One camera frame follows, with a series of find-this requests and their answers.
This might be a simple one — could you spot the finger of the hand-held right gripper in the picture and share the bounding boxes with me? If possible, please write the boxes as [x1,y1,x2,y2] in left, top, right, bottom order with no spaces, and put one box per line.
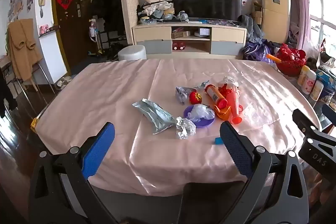
[292,109,336,142]

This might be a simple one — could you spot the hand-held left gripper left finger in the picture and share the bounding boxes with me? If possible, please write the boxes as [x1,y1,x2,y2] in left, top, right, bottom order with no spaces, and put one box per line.
[28,122,118,224]

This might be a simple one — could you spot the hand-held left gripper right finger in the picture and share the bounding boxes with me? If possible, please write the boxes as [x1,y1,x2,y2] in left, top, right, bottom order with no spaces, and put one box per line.
[218,121,310,224]

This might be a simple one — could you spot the orange packet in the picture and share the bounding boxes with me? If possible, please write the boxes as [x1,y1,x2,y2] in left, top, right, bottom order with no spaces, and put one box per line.
[213,105,231,119]

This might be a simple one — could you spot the purple plastic lid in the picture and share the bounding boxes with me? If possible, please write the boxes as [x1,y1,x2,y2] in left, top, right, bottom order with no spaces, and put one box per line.
[184,105,216,128]

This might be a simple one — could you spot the clear plastic bag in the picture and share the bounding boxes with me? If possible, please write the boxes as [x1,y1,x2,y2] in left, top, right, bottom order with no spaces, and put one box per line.
[189,105,215,122]

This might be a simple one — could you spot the foil ball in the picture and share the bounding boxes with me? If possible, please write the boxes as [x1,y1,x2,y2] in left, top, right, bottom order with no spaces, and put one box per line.
[175,116,196,140]

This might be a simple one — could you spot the orange tube canister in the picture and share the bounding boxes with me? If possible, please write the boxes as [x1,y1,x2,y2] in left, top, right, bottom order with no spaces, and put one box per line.
[205,84,228,110]

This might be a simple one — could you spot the grey trash bin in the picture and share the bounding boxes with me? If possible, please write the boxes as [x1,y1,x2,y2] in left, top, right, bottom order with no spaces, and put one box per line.
[181,180,248,224]

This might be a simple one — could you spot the red round snack packet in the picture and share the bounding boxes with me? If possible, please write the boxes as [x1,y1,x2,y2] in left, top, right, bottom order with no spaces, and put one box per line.
[189,91,203,104]

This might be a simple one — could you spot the silver foil packet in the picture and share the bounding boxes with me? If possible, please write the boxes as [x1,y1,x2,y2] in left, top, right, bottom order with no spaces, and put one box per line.
[132,98,177,135]

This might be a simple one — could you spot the white paper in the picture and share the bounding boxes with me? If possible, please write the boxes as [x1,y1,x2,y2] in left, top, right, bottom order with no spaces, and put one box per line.
[223,76,239,89]

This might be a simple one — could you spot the grey foil wrapper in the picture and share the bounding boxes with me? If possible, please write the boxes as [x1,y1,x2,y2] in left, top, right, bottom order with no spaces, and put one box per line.
[175,86,194,105]

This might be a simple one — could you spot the person's right hand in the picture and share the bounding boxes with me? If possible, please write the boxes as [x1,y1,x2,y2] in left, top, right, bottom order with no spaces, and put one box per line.
[311,170,336,211]

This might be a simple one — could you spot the blue tin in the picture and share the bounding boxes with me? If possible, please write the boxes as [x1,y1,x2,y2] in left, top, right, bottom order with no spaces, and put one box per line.
[316,69,336,107]

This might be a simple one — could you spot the red plastic basket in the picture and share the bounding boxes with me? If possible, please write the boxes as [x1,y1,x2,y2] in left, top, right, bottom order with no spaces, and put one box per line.
[274,43,307,77]

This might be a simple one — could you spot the pair of slippers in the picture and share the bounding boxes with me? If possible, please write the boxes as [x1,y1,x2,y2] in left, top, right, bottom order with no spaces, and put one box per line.
[55,76,73,90]

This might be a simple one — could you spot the purple bag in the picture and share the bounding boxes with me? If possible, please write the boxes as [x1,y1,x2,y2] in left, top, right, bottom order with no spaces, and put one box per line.
[241,39,277,62]

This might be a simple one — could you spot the metal chair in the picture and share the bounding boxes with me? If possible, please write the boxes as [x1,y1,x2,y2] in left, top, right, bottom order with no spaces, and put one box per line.
[15,63,56,99]

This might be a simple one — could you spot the white round stool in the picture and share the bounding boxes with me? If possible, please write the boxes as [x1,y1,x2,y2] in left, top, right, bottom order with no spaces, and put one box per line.
[117,45,147,61]

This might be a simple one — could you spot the grey-blue cloth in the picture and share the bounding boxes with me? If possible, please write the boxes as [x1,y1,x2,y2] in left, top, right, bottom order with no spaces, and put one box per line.
[240,14,266,44]

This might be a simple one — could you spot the black cloth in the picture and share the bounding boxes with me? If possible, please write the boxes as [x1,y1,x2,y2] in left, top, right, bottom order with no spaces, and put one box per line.
[0,71,17,119]

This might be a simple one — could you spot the small cardboard boxes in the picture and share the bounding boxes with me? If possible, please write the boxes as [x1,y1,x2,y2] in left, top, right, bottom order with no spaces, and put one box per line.
[251,0,263,25]

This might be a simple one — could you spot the brown door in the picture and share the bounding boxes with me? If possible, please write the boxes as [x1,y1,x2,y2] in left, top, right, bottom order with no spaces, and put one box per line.
[51,0,91,75]

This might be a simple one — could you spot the window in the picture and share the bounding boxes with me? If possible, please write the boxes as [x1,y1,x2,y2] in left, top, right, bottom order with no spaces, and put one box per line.
[305,0,336,63]

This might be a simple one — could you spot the tall cardboard box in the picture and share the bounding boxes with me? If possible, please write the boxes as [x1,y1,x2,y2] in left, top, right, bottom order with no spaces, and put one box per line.
[261,0,291,45]

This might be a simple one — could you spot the white box in cabinet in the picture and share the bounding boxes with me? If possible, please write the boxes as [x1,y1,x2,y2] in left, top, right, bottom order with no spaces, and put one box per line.
[194,28,211,38]

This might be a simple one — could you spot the white child apron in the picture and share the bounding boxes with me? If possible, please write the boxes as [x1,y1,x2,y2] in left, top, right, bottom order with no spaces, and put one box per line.
[88,18,98,42]

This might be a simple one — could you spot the beige coat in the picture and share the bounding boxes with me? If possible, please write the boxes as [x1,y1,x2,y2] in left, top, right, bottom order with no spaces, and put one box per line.
[7,18,43,81]

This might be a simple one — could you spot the wooden television cabinet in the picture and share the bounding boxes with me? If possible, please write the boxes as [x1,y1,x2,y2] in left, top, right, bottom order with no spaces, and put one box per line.
[132,21,248,57]

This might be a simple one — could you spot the dark coats on rack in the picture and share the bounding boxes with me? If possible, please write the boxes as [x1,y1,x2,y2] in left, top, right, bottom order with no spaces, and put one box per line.
[90,0,126,37]

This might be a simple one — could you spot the beige folding screen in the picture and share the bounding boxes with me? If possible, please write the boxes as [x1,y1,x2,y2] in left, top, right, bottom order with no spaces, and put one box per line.
[118,0,140,46]

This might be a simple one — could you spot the pile of clothes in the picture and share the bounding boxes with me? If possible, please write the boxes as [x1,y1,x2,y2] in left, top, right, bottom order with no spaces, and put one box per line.
[137,0,175,24]

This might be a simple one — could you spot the red diamond door sticker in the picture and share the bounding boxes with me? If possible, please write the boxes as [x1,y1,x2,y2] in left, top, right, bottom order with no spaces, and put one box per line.
[56,0,73,11]

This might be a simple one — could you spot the wall shelf with pink toy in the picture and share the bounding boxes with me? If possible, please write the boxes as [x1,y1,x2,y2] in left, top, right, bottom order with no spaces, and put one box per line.
[38,24,61,37]

